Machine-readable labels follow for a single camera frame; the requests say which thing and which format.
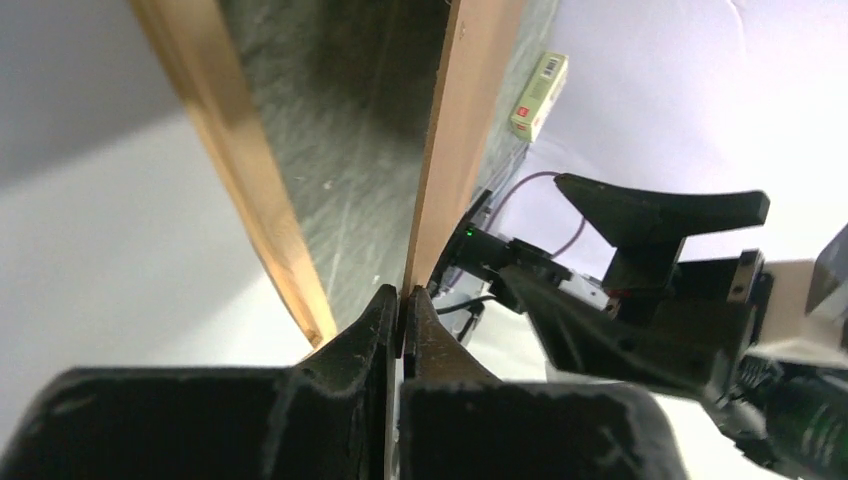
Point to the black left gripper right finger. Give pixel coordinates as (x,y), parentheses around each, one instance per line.
(457,420)

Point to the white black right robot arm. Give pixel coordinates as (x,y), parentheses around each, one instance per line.
(786,417)

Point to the small white red box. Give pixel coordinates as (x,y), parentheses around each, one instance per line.
(539,96)

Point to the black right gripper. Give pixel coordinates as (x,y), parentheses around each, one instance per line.
(690,345)

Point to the printed street photo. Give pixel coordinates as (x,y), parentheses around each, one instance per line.
(132,256)

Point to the light wooden picture frame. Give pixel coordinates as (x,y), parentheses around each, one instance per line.
(193,45)

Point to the brown frame backing board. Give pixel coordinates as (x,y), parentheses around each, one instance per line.
(476,51)

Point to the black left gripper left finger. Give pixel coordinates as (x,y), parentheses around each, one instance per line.
(325,417)

